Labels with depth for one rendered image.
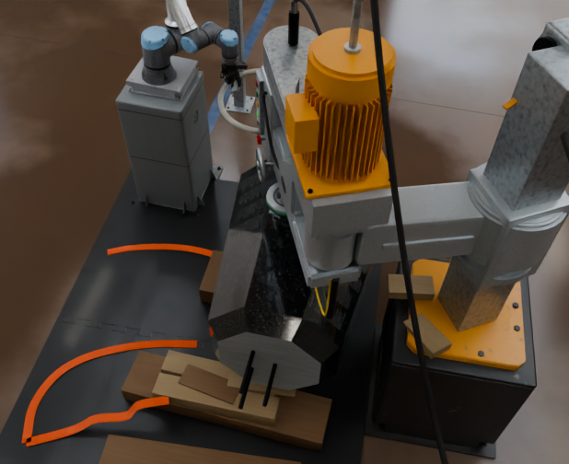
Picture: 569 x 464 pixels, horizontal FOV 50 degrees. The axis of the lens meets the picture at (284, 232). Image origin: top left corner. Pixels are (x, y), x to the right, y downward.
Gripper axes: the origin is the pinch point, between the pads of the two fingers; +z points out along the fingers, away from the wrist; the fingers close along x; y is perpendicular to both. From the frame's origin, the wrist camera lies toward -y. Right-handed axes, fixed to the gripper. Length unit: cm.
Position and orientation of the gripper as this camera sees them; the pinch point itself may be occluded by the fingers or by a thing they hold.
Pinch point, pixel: (235, 87)
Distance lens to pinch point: 357.0
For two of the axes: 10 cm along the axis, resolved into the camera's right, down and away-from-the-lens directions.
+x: 6.8, 6.0, -4.2
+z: -0.2, 5.9, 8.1
